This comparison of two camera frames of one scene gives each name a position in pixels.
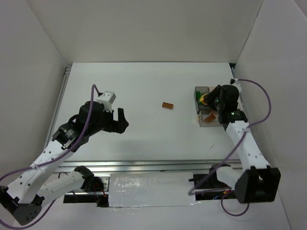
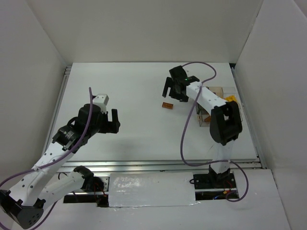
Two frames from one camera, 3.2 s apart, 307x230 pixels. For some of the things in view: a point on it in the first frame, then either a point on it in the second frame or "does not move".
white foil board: x=127 y=189 does not move
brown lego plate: x=210 y=118 does not move
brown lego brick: x=168 y=105 does not move
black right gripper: x=213 y=95 -> x=175 y=88
